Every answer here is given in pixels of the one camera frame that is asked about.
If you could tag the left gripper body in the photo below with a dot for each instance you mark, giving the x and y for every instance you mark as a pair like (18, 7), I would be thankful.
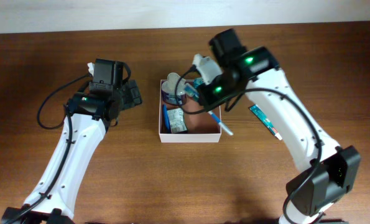
(120, 90)

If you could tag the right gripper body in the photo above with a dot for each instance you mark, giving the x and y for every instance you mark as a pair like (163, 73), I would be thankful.
(219, 87)

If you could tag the blue mouthwash bottle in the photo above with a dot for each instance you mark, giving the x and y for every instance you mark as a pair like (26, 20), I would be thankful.
(197, 82)

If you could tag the clear cap deodorant bottle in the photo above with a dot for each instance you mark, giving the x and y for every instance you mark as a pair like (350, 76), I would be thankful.
(173, 91)

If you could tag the blue white toothbrush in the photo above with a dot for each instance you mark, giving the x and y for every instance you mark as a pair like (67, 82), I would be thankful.
(192, 93)

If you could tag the blue disposable razor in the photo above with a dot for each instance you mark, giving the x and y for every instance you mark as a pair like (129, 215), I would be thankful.
(166, 118)

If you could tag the green toothpaste tube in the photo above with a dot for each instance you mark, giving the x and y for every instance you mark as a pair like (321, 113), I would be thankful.
(265, 121)

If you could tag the green white packet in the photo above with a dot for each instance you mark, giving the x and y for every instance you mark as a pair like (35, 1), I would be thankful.
(176, 121)

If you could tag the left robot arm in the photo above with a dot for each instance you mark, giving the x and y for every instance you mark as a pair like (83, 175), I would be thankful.
(89, 113)

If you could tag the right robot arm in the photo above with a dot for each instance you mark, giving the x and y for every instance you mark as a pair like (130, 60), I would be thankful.
(327, 170)

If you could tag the white cardboard box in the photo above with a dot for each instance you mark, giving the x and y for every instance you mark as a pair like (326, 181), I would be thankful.
(202, 128)

